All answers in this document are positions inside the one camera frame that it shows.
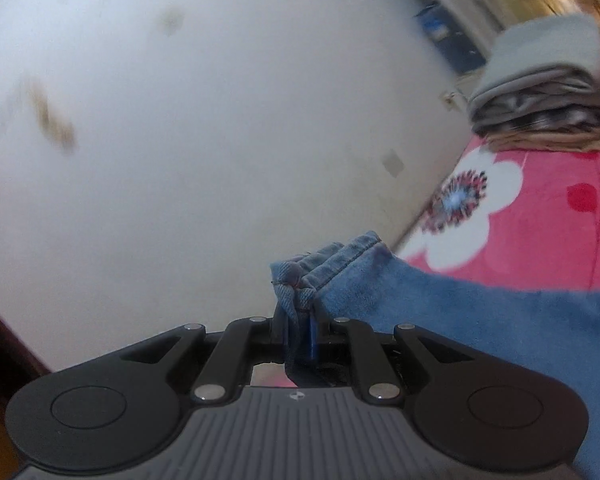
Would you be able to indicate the grey folded sweater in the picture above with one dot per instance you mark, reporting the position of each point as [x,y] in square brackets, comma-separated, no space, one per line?
[540,55]

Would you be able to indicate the blue jeans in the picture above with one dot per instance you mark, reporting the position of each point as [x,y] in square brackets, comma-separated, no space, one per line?
[455,310]

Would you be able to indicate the stack of folded clothes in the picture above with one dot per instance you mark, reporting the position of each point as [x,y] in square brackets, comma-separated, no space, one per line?
[540,112]

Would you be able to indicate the pink floral blanket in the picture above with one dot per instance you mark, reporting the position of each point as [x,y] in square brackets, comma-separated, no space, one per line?
[540,225]

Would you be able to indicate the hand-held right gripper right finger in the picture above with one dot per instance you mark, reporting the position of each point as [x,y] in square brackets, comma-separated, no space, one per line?
[312,340]

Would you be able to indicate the blue water jug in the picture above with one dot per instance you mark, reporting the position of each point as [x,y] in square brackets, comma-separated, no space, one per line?
[447,35]

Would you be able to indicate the tan folded pants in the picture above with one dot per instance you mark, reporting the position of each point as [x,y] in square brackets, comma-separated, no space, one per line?
[555,141]

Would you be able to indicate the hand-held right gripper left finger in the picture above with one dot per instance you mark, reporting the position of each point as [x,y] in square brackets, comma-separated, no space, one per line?
[267,332]

